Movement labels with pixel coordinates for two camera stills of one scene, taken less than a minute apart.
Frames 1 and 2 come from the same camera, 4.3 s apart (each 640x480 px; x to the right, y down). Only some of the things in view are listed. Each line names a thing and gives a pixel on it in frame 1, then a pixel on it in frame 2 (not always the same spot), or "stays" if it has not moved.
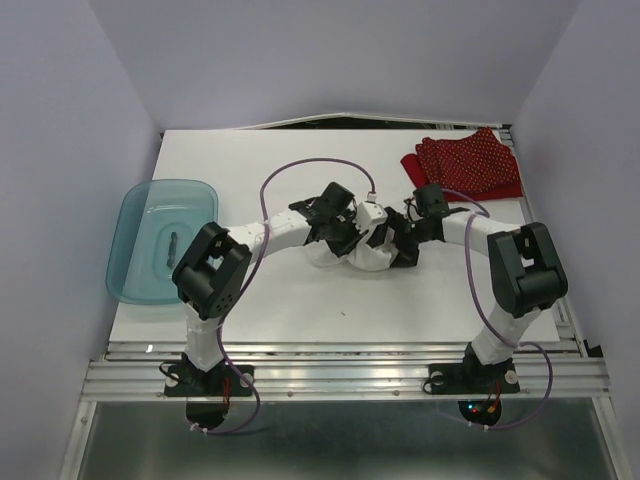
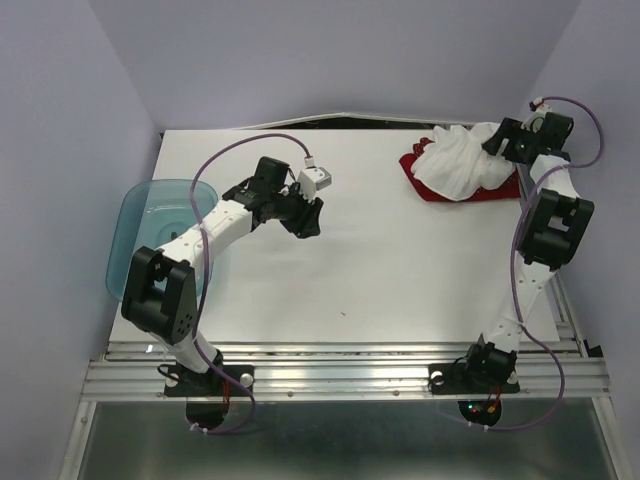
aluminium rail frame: [352, 371] stays
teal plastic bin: [157, 223] stays
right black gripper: [406, 254] → [508, 128]
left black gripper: [338, 248] → [307, 223]
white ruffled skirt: [373, 253] → [456, 162]
